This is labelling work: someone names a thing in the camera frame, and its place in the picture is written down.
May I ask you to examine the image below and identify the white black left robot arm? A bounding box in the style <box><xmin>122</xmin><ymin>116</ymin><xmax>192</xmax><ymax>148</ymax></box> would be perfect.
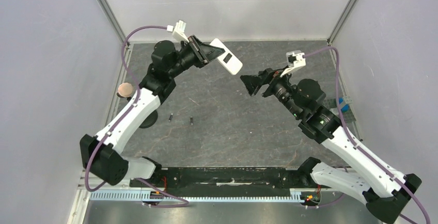
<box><xmin>80</xmin><ymin>36</ymin><xmax>232</xmax><ymax>190</ymax></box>

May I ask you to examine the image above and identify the grey lego baseplate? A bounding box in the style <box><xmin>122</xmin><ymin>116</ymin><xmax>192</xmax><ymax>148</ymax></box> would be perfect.
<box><xmin>323</xmin><ymin>97</ymin><xmax>356</xmax><ymax>123</ymax></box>

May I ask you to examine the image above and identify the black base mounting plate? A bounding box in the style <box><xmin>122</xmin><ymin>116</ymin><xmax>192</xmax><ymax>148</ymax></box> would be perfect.
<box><xmin>148</xmin><ymin>167</ymin><xmax>317</xmax><ymax>197</ymax></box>

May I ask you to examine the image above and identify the red and white remote control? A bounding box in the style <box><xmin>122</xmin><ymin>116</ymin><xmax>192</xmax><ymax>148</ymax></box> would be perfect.
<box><xmin>210</xmin><ymin>38</ymin><xmax>243</xmax><ymax>75</ymax></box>

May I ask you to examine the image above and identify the light blue toothed cable duct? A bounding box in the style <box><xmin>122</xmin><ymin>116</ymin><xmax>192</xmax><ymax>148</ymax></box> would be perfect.
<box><xmin>89</xmin><ymin>189</ymin><xmax>304</xmax><ymax>203</ymax></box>

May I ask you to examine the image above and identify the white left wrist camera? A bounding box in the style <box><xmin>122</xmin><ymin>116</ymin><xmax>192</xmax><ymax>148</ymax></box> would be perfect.
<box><xmin>166</xmin><ymin>20</ymin><xmax>189</xmax><ymax>42</ymax></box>

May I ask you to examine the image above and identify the black stand with pink knob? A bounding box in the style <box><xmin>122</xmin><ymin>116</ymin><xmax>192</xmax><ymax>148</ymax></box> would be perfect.
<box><xmin>117</xmin><ymin>82</ymin><xmax>159</xmax><ymax>129</ymax></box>

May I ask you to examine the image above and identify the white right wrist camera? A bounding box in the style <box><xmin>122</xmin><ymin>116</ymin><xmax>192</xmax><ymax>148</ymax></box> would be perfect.
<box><xmin>280</xmin><ymin>50</ymin><xmax>306</xmax><ymax>77</ymax></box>

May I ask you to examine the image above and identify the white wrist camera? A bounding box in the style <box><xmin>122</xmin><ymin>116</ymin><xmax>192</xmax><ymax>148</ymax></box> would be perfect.
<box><xmin>280</xmin><ymin>50</ymin><xmax>306</xmax><ymax>77</ymax></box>
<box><xmin>166</xmin><ymin>20</ymin><xmax>189</xmax><ymax>42</ymax></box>

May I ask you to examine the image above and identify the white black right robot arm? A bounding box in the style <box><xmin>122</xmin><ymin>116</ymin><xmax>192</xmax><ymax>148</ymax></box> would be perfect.
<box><xmin>240</xmin><ymin>68</ymin><xmax>421</xmax><ymax>223</ymax></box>

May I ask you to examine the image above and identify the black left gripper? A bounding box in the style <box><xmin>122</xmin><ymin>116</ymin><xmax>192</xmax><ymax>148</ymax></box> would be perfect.
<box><xmin>168</xmin><ymin>35</ymin><xmax>225</xmax><ymax>79</ymax></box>

